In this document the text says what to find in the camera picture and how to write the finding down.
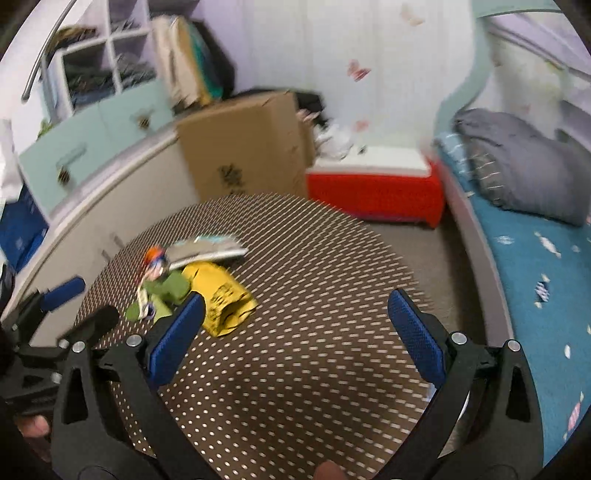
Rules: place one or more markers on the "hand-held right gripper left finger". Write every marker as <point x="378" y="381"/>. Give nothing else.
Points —
<point x="178" y="339"/>

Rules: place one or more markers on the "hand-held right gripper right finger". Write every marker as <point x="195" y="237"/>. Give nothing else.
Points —
<point x="415" y="341"/>

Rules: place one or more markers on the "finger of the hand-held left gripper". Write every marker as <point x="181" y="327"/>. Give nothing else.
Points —
<point x="99" y="321"/>
<point x="64" y="290"/>

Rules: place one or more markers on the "green snack packet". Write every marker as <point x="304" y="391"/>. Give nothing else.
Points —
<point x="161" y="293"/>

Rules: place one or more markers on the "yellow snack packet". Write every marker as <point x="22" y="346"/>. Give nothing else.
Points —
<point x="224" y="300"/>

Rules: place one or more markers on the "orange blue wrapper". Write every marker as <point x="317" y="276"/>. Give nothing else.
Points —
<point x="154" y="261"/>

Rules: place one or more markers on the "teal grey snack wrapper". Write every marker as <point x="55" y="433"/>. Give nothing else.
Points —
<point x="205" y="249"/>

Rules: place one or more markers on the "person's left hand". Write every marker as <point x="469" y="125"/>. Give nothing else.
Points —
<point x="34" y="424"/>

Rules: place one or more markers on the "blue box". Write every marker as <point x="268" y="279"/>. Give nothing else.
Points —
<point x="18" y="230"/>

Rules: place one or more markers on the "round brown dotted table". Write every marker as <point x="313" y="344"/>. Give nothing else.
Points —
<point x="300" y="300"/>

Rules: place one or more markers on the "bed with teal sheet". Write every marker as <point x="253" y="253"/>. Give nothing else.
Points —
<point x="531" y="277"/>

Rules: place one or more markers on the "white cabinet teal drawers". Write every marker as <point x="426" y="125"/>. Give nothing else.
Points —
<point x="92" y="152"/>

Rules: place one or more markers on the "red storage box white lid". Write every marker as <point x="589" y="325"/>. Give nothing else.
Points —
<point x="374" y="189"/>

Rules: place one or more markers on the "teal striped pillow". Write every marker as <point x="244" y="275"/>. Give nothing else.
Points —
<point x="450" y="144"/>

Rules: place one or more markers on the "large cardboard box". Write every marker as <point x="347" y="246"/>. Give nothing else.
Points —
<point x="244" y="147"/>

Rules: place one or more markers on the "grey folded blanket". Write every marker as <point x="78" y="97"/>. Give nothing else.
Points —
<point x="521" y="161"/>

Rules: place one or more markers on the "white plastic bag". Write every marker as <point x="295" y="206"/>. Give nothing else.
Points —
<point x="337" y="138"/>

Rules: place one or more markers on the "white cube shelf unit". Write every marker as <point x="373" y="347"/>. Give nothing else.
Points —
<point x="101" y="60"/>

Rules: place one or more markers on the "curved metal bar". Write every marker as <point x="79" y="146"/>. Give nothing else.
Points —
<point x="46" y="55"/>

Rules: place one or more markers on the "beige paper bag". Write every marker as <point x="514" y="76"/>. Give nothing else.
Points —
<point x="178" y="60"/>

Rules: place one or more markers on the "black cloth behind box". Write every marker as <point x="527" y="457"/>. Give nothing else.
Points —
<point x="309" y="100"/>

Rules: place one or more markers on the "teal bag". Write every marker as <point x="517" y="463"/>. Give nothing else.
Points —
<point x="207" y="60"/>

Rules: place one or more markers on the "pale pink butterfly wall sticker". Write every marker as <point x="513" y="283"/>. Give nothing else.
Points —
<point x="362" y="123"/>

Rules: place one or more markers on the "lilac wall shelf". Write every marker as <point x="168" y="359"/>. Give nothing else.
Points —
<point x="521" y="34"/>

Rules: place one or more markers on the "beige butterfly wall sticker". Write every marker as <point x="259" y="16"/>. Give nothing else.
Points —
<point x="412" y="14"/>

